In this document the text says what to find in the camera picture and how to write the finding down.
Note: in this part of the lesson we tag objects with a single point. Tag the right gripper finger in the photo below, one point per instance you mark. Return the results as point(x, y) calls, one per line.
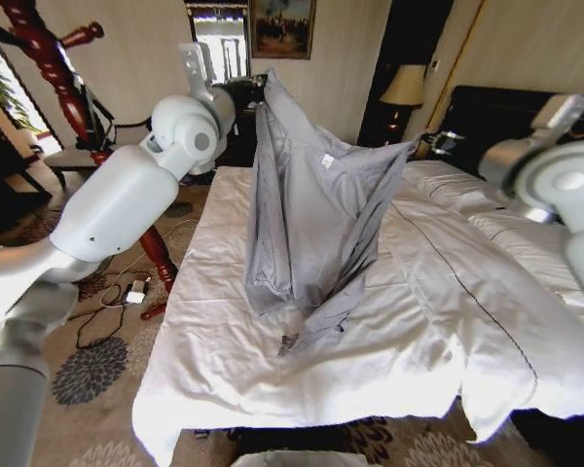
point(435, 146)
point(445, 136)

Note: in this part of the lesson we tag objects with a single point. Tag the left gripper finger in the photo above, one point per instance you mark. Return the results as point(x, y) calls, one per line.
point(261, 81)
point(260, 104)

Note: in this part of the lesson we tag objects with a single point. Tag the white pillow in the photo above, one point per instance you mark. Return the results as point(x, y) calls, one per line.
point(530, 243)
point(443, 185)

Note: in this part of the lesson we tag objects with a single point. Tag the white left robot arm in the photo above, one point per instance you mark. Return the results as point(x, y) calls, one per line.
point(112, 209)

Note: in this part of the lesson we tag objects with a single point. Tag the black headboard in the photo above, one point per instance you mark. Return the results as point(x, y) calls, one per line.
point(477, 117)

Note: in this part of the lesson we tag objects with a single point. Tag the red wooden coat stand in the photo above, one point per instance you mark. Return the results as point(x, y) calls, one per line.
point(53, 68)

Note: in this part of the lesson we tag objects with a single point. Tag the small wall switch panel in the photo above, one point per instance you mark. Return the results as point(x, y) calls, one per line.
point(436, 64)

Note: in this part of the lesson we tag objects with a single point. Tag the white robot front shell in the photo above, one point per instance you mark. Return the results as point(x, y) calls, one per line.
point(292, 458)

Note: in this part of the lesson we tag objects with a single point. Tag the white duvet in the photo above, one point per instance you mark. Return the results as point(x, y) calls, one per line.
point(370, 316)

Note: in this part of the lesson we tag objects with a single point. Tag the dark framed window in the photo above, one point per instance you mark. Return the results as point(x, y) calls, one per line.
point(221, 41)

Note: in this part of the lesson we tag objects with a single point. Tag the dark wooden cabinet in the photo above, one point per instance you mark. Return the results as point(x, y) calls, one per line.
point(7, 175)

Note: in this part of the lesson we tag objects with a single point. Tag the framed painting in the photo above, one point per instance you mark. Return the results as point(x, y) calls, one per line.
point(282, 29)

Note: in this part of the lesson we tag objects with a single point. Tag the green potted plant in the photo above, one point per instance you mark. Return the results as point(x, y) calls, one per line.
point(2, 92)

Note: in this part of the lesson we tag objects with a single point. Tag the wooden chair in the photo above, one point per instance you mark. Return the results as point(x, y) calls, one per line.
point(78, 158)

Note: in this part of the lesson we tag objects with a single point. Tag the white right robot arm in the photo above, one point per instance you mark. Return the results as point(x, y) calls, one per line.
point(559, 185)

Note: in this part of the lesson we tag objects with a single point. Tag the grey garment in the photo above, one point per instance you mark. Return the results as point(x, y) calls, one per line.
point(316, 209)

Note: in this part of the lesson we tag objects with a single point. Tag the table lamp with beige shade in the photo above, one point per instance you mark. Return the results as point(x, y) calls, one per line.
point(403, 90)

